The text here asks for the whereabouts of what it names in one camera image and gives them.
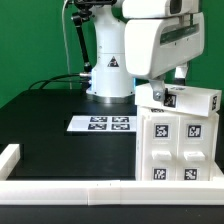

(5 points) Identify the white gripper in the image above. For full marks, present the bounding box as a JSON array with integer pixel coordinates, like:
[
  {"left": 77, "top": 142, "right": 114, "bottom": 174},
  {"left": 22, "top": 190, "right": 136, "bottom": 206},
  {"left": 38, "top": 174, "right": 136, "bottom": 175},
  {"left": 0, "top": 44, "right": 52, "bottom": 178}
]
[{"left": 124, "top": 13, "right": 204, "bottom": 101}]

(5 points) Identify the white cabinet top block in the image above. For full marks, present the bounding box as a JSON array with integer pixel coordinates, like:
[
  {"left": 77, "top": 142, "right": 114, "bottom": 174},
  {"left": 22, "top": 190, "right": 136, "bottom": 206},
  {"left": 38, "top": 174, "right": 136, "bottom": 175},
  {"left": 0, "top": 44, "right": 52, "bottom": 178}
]
[{"left": 135, "top": 83, "right": 222, "bottom": 117}]

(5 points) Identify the white cabinet door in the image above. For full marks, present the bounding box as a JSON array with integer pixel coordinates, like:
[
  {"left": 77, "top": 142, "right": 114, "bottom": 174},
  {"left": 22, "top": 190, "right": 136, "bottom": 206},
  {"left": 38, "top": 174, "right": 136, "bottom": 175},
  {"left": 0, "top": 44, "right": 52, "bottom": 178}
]
[
  {"left": 141, "top": 116, "right": 178, "bottom": 181},
  {"left": 177, "top": 116, "right": 214, "bottom": 181}
]

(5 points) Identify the white cabinet body box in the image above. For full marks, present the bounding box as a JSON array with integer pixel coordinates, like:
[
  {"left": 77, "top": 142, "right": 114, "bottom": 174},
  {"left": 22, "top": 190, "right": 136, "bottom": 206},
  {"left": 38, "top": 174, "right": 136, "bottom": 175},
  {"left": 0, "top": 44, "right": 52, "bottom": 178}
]
[{"left": 135, "top": 107, "right": 219, "bottom": 181}]

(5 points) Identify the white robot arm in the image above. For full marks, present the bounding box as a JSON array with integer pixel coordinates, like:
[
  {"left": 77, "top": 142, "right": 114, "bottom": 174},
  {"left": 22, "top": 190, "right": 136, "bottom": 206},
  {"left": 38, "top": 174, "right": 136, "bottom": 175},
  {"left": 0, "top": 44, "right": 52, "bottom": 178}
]
[{"left": 87, "top": 0, "right": 204, "bottom": 103}]

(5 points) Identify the white flat marker plate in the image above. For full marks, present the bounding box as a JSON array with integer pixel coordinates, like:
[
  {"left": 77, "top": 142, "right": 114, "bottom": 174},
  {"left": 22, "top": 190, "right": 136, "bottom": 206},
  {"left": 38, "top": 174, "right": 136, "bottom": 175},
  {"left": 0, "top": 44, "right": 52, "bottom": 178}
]
[{"left": 67, "top": 116, "right": 136, "bottom": 132}]

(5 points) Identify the black cable bundle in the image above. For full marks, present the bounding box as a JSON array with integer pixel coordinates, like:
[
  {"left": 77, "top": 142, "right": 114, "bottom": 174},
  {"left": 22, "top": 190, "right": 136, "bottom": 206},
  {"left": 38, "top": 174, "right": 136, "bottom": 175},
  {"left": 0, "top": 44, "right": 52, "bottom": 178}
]
[{"left": 27, "top": 73, "right": 92, "bottom": 91}]

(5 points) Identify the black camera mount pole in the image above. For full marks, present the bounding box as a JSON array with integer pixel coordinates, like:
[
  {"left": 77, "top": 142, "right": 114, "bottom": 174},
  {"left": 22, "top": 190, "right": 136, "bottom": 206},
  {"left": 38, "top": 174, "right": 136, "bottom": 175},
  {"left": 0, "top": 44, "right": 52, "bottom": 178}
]
[{"left": 71, "top": 0, "right": 117, "bottom": 73}]

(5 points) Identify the grey hanging cable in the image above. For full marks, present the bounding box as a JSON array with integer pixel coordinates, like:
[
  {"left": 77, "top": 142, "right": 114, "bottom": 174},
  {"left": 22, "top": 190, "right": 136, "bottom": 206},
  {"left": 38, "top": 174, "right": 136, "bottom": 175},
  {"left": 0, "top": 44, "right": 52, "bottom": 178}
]
[{"left": 61, "top": 0, "right": 74, "bottom": 90}]

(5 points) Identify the white U-shaped fence frame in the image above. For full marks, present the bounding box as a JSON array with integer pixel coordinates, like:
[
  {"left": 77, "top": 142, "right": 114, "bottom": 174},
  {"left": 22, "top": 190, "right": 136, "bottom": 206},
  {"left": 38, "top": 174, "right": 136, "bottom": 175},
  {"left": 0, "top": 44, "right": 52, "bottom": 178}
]
[{"left": 0, "top": 144, "right": 224, "bottom": 205}]

